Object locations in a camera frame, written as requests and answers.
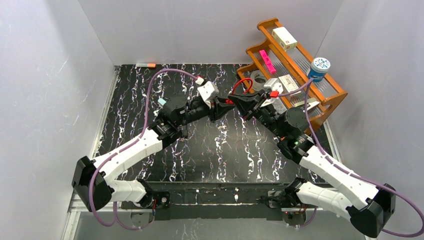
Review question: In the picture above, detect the clear tape roll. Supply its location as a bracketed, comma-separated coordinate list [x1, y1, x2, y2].
[250, 70, 268, 91]

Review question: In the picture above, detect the white box top shelf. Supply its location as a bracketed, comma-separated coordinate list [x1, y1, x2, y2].
[271, 27, 298, 52]

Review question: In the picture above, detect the pink highlighter marker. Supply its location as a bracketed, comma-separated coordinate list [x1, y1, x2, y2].
[259, 49, 277, 74]

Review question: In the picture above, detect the orange grey marker pen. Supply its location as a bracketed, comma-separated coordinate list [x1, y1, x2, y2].
[135, 63, 156, 68]

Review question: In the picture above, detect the teal white eraser block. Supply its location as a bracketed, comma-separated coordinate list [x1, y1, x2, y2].
[157, 98, 167, 108]

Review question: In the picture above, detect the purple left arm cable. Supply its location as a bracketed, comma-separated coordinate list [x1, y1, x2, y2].
[88, 68, 200, 231]

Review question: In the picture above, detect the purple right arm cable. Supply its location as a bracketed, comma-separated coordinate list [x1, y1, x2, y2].
[278, 77, 424, 238]

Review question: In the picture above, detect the red cable padlock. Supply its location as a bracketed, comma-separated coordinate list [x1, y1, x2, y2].
[225, 78, 255, 106]

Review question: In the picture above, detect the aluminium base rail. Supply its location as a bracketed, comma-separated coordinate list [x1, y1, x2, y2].
[61, 187, 379, 240]

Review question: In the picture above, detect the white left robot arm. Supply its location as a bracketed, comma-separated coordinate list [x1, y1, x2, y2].
[71, 94, 235, 211]

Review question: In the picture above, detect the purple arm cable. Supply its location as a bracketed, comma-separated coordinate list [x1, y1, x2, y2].
[278, 77, 424, 238]
[88, 68, 200, 231]

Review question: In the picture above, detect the black cable padlock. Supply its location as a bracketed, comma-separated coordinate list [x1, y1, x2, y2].
[180, 126, 189, 142]

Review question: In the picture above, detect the blue white round jar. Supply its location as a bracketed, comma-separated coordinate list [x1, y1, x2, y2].
[306, 57, 331, 82]

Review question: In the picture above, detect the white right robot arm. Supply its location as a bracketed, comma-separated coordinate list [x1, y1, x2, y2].
[228, 91, 396, 238]

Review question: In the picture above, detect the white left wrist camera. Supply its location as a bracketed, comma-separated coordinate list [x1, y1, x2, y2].
[195, 76, 220, 109]

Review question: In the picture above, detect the orange wooden shelf rack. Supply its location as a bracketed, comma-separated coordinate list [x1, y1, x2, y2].
[236, 18, 348, 130]

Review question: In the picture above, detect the white red staple box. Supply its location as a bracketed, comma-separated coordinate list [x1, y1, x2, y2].
[278, 74, 300, 94]

